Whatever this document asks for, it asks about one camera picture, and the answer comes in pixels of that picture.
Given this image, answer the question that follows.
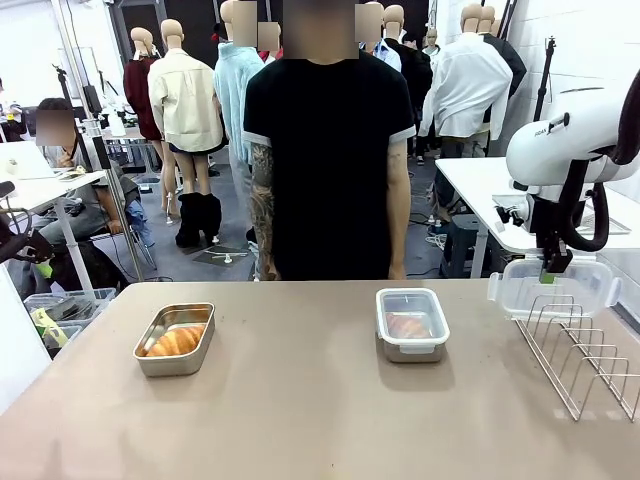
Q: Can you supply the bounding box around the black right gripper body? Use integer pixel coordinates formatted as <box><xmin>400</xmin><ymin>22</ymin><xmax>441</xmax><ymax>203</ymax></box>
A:
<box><xmin>535</xmin><ymin>229</ymin><xmax>570</xmax><ymax>262</ymax></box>

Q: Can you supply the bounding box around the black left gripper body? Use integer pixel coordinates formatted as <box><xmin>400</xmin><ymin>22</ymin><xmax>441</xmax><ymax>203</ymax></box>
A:
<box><xmin>0</xmin><ymin>227</ymin><xmax>34</xmax><ymax>265</ymax></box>

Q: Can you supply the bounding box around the clear plastic snap-lock lid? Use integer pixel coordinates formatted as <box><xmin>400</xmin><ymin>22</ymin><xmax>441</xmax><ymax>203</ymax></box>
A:
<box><xmin>487</xmin><ymin>257</ymin><xmax>623</xmax><ymax>323</ymax></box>
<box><xmin>375</xmin><ymin>287</ymin><xmax>451</xmax><ymax>356</ymax></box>

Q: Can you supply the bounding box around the golden brown croissant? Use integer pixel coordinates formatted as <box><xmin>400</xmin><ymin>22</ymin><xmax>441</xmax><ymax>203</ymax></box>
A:
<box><xmin>384</xmin><ymin>312</ymin><xmax>432</xmax><ymax>340</ymax></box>
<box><xmin>144</xmin><ymin>323</ymin><xmax>208</xmax><ymax>358</ymax></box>

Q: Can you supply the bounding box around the rectangular stainless steel container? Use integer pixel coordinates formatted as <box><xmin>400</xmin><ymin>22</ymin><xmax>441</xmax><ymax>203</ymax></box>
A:
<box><xmin>132</xmin><ymin>301</ymin><xmax>216</xmax><ymax>378</ymax></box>
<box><xmin>380</xmin><ymin>294</ymin><xmax>445</xmax><ymax>364</ymax></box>

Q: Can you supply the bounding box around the person's tattooed right forearm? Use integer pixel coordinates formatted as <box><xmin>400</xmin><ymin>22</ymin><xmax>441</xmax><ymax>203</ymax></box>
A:
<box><xmin>248</xmin><ymin>192</ymin><xmax>278</xmax><ymax>254</ymax></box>

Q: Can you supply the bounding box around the person's left forearm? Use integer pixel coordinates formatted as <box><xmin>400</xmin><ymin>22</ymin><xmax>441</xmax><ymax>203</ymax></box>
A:
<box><xmin>387</xmin><ymin>187</ymin><xmax>412</xmax><ymax>254</ymax></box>

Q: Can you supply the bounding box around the person's left hand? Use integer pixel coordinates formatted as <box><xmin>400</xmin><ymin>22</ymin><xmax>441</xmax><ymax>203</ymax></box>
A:
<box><xmin>388</xmin><ymin>250</ymin><xmax>409</xmax><ymax>281</ymax></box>

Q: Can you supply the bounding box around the person's right hand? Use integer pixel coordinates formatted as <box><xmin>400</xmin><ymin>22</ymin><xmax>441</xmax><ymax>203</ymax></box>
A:
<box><xmin>257</xmin><ymin>249</ymin><xmax>282</xmax><ymax>281</ymax></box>

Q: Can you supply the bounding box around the clear plastic storage bin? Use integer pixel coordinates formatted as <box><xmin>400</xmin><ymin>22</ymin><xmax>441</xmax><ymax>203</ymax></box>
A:
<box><xmin>22</xmin><ymin>287</ymin><xmax>117</xmax><ymax>361</ymax></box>

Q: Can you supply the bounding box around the white desk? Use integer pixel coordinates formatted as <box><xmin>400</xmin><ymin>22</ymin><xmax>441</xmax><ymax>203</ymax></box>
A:
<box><xmin>0</xmin><ymin>168</ymin><xmax>109</xmax><ymax>292</ymax></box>

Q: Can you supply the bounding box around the seated person in grey shirt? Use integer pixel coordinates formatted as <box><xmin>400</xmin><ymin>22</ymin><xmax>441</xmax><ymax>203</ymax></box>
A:
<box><xmin>29</xmin><ymin>97</ymin><xmax>151</xmax><ymax>284</ymax></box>

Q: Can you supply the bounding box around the white laptop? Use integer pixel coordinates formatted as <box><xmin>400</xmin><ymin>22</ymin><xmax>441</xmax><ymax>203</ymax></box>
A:
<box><xmin>0</xmin><ymin>141</ymin><xmax>56</xmax><ymax>180</ymax></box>

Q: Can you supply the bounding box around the dark grey stool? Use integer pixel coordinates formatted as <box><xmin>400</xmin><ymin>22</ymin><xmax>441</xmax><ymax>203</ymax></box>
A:
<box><xmin>439</xmin><ymin>214</ymin><xmax>482</xmax><ymax>280</ymax></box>

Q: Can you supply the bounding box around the large white table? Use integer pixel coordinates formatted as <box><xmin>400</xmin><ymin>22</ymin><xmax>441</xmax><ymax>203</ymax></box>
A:
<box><xmin>433</xmin><ymin>156</ymin><xmax>640</xmax><ymax>280</ymax></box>

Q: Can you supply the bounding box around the black stand with boxes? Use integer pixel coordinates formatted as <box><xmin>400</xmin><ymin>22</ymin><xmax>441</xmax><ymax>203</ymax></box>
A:
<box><xmin>81</xmin><ymin>84</ymin><xmax>112</xmax><ymax>172</ymax></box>

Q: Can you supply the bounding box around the thin black tripod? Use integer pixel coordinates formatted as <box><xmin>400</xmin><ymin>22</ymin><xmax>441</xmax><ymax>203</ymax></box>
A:
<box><xmin>52</xmin><ymin>64</ymin><xmax>96</xmax><ymax>171</ymax></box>

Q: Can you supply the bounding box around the tall black tripod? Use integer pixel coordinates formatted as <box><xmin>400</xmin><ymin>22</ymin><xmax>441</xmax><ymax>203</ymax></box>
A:
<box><xmin>533</xmin><ymin>35</ymin><xmax>559</xmax><ymax>124</ymax></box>

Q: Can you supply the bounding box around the mannequin in white shirt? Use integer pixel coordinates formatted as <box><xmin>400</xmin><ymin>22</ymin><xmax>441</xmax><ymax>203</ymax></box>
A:
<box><xmin>418</xmin><ymin>3</ymin><xmax>515</xmax><ymax>157</ymax></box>

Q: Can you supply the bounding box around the mannequin in black jacket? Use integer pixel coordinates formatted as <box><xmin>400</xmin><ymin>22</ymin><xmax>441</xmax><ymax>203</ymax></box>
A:
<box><xmin>479</xmin><ymin>4</ymin><xmax>528</xmax><ymax>101</ymax></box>

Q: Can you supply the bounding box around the mannequin in dark red dress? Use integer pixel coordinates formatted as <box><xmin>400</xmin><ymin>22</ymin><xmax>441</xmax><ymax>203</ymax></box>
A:
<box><xmin>123</xmin><ymin>27</ymin><xmax>174</xmax><ymax>224</ymax></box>

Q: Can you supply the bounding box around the mannequin in black coat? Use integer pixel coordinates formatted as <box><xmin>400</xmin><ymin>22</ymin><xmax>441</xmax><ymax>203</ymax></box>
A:
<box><xmin>382</xmin><ymin>4</ymin><xmax>434</xmax><ymax>159</ymax></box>

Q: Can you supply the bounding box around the mannequin in cream jacket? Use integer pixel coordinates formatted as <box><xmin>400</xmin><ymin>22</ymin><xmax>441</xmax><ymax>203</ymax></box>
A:
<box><xmin>147</xmin><ymin>18</ymin><xmax>226</xmax><ymax>250</ymax></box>

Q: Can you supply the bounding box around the person in black t-shirt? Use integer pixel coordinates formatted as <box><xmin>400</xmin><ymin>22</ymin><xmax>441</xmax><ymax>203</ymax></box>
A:
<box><xmin>242</xmin><ymin>0</ymin><xmax>417</xmax><ymax>281</ymax></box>

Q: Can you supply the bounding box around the mannequin in blue shirt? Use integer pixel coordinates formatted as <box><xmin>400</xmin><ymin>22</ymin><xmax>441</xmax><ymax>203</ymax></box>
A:
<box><xmin>355</xmin><ymin>1</ymin><xmax>404</xmax><ymax>74</ymax></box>

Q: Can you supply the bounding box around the mannequin in light blue fleece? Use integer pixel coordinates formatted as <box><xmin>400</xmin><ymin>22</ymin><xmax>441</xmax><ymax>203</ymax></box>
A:
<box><xmin>213</xmin><ymin>0</ymin><xmax>267</xmax><ymax>241</ymax></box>

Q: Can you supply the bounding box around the mannequin in red jacket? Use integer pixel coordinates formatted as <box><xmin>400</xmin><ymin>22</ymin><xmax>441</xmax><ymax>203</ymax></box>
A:
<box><xmin>257</xmin><ymin>22</ymin><xmax>282</xmax><ymax>66</ymax></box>

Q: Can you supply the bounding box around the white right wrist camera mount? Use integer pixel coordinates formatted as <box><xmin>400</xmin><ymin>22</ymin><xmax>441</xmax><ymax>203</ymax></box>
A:
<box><xmin>494</xmin><ymin>194</ymin><xmax>534</xmax><ymax>235</ymax></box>

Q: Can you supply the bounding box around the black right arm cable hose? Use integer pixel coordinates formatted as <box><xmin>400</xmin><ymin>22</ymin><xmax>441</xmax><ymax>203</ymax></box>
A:
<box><xmin>556</xmin><ymin>67</ymin><xmax>640</xmax><ymax>254</ymax></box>

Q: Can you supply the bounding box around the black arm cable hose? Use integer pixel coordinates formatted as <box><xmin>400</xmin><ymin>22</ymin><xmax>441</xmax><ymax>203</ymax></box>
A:
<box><xmin>0</xmin><ymin>180</ymin><xmax>34</xmax><ymax>236</ymax></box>
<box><xmin>556</xmin><ymin>67</ymin><xmax>640</xmax><ymax>254</ymax></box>

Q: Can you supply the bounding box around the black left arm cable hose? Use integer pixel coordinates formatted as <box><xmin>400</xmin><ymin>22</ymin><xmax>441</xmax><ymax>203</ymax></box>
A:
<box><xmin>0</xmin><ymin>180</ymin><xmax>34</xmax><ymax>236</ymax></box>

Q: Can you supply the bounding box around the grey aluminium frame post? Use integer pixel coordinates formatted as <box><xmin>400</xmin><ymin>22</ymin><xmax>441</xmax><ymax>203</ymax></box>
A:
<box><xmin>49</xmin><ymin>0</ymin><xmax>146</xmax><ymax>282</ymax></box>

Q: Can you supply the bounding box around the metal wire lid rack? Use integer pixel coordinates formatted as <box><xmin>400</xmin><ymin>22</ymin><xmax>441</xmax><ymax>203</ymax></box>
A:
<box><xmin>514</xmin><ymin>293</ymin><xmax>640</xmax><ymax>422</ymax></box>

